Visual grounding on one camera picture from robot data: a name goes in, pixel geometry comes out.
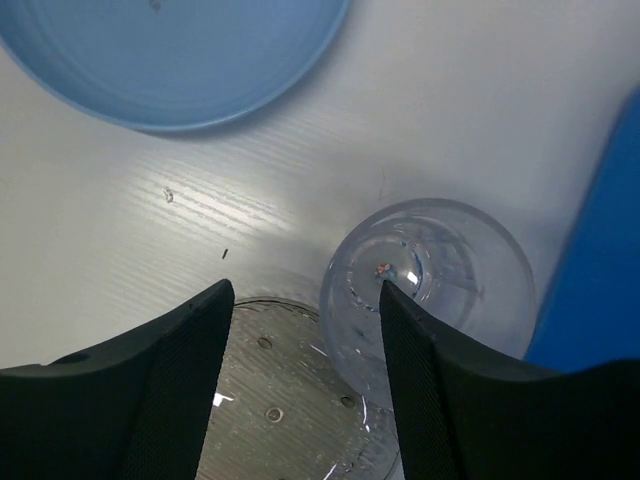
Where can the clear plastic cup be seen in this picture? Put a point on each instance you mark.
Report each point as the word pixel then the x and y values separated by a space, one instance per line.
pixel 454 260

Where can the grey textured glass plate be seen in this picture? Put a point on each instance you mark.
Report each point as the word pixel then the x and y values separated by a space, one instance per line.
pixel 281 411

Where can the blue plastic bin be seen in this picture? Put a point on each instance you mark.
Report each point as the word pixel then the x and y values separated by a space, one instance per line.
pixel 591 311

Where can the light blue round plate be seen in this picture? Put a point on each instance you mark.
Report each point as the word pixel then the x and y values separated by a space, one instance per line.
pixel 169 66

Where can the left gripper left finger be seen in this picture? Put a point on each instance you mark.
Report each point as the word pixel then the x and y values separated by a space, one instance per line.
pixel 136 406

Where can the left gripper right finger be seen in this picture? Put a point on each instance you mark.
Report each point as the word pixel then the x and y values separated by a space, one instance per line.
pixel 466 411

